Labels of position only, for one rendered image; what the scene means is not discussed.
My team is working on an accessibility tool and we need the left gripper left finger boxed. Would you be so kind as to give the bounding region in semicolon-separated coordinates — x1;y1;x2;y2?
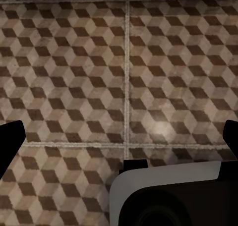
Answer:
0;120;26;179

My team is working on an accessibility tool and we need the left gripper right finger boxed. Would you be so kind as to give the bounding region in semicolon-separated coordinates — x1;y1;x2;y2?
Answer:
222;119;238;159

